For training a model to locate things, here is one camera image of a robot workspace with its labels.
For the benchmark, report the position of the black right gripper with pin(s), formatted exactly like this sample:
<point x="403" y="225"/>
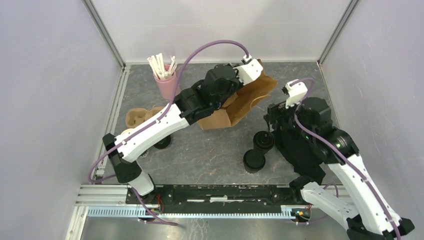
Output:
<point x="274" y="110"/>

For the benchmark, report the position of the black plastic cup lid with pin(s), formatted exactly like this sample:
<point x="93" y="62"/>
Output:
<point x="263" y="139"/>
<point x="254" y="158"/>

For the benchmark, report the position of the black paper coffee cup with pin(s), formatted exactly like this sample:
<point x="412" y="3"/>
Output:
<point x="253" y="169"/>
<point x="263" y="150"/>

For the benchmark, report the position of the brown paper bag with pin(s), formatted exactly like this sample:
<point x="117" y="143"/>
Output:
<point x="236" y="107"/>

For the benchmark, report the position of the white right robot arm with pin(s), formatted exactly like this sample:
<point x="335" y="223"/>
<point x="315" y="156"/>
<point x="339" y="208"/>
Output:
<point x="306" y="137"/>

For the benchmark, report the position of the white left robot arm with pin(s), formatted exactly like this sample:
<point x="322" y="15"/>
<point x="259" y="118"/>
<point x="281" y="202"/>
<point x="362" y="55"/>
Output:
<point x="189" y="106"/>

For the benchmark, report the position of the black cloth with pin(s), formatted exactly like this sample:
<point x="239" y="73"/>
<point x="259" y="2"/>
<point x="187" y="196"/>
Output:
<point x="296" y="150"/>

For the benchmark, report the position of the pink straw holder cup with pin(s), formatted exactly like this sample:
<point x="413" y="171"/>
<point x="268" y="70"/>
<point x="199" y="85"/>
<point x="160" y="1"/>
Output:
<point x="166" y="81"/>

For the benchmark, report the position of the stack of black lids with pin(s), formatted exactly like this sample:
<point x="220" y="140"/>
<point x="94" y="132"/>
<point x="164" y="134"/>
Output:
<point x="164" y="143"/>

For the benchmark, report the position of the white wrapped straws bundle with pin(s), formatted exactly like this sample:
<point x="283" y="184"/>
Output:
<point x="160" y="70"/>

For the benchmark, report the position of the brown cardboard cup carrier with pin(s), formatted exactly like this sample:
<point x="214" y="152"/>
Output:
<point x="137" y="116"/>

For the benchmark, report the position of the stack of paper cups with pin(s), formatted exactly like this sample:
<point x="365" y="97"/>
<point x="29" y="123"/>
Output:
<point x="127" y="132"/>

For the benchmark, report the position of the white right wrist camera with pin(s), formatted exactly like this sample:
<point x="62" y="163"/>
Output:
<point x="295" y="90"/>

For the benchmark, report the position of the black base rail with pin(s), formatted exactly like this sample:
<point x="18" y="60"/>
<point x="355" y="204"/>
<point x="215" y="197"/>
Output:
<point x="222" y="199"/>

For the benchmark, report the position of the aluminium slotted cable duct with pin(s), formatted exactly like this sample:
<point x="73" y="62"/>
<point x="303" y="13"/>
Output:
<point x="120" y="201"/>

